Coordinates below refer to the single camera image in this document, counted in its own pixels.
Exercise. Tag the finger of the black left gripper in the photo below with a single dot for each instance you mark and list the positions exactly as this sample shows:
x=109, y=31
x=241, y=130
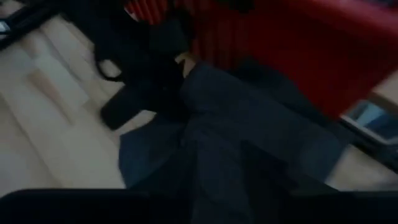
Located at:
x=124, y=109

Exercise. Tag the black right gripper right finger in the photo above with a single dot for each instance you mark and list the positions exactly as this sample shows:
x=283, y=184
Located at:
x=264, y=174

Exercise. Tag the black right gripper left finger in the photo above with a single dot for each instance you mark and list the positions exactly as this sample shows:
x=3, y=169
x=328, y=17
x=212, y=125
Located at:
x=194, y=171

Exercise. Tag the dark grey cargo shorts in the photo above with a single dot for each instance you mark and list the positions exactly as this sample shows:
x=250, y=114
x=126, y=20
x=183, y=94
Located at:
x=248, y=130

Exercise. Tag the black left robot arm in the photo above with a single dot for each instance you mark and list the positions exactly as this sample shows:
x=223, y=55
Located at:
x=102, y=12

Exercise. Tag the red plastic laundry bin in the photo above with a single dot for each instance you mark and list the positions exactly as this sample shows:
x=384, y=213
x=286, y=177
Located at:
x=311, y=46

